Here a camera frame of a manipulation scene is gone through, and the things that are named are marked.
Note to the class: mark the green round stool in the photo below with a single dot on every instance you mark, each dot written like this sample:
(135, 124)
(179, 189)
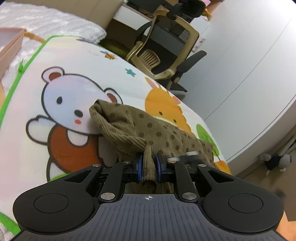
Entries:
(116, 47)

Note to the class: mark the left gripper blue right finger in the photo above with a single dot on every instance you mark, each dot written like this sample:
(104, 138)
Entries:
(174, 170)

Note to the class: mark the white quilted bedsheet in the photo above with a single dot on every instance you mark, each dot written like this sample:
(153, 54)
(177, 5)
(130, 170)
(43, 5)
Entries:
(43, 22)

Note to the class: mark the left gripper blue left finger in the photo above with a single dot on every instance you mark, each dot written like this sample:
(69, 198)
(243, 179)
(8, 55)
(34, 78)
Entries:
(113, 180)

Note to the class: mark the brown polka dot dress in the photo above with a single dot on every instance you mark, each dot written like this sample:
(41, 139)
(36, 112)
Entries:
(133, 131)

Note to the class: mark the beige mesh office chair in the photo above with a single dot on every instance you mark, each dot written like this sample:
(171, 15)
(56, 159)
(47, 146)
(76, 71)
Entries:
(163, 46)

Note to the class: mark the beige upholstered headboard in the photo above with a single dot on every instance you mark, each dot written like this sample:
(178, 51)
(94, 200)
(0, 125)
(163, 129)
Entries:
(100, 12)

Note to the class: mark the colourful cartoon play mat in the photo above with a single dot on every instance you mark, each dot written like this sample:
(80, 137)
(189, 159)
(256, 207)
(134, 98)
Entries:
(47, 131)

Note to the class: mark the grey hanging plush toy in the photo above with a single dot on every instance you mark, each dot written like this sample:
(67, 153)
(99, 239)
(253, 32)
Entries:
(275, 161)

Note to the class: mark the pink cardboard box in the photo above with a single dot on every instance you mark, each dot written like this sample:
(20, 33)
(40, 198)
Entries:
(11, 42)

